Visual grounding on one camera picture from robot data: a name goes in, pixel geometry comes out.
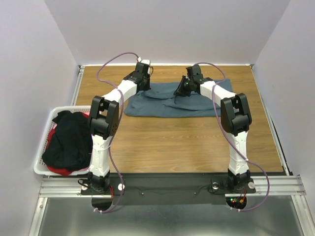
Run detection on blue-grey t-shirt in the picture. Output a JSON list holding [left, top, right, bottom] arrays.
[[124, 82, 221, 118]]

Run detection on red t-shirt in basket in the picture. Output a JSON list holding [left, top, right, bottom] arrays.
[[46, 130, 91, 176]]

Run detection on aluminium left side rail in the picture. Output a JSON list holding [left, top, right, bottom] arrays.
[[70, 65, 85, 106]]

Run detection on aluminium front frame rail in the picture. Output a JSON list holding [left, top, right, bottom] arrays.
[[39, 176, 306, 198]]

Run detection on black t-shirt in basket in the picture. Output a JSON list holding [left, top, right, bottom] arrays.
[[42, 111, 93, 171]]

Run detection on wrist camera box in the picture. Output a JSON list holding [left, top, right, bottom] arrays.
[[186, 64, 203, 80], [135, 59, 151, 75]]

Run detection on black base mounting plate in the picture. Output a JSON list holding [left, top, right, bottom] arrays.
[[81, 173, 256, 206]]

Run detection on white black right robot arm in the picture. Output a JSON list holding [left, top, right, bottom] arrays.
[[174, 75, 252, 192]]

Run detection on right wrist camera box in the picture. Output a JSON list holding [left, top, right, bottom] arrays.
[[186, 64, 203, 80]]

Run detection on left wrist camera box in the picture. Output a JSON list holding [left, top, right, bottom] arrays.
[[135, 59, 151, 75]]

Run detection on white plastic laundry basket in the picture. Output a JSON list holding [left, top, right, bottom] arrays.
[[33, 106, 90, 176]]

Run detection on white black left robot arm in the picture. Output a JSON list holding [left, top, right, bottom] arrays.
[[88, 69, 150, 194]]

